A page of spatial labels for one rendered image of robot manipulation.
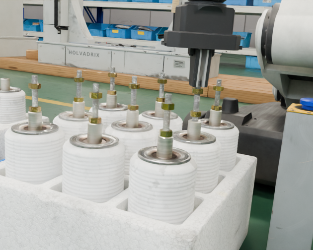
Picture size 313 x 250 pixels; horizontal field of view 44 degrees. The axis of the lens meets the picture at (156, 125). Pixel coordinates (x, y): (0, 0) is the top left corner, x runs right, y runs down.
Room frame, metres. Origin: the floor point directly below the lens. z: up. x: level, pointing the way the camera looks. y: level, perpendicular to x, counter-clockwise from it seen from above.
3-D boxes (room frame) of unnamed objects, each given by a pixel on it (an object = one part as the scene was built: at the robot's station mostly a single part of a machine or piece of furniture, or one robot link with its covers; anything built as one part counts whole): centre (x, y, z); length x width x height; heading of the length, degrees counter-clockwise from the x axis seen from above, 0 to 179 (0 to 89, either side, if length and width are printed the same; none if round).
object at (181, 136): (0.63, -0.06, 0.25); 0.08 x 0.08 x 0.01
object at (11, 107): (0.97, 0.39, 0.16); 0.10 x 0.10 x 0.18
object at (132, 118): (0.68, 0.04, 0.26); 0.02 x 0.02 x 0.03
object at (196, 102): (0.63, -0.06, 0.31); 0.01 x 0.01 x 0.08
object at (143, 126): (0.68, 0.04, 0.25); 0.08 x 0.08 x 0.01
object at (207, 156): (0.63, -0.06, 0.16); 0.10 x 0.10 x 0.18
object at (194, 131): (0.63, -0.06, 0.26); 0.02 x 0.02 x 0.03
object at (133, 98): (0.68, 0.04, 0.30); 0.01 x 0.01 x 0.08
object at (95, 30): (6.58, 1.00, 0.36); 0.50 x 0.38 x 0.21; 154
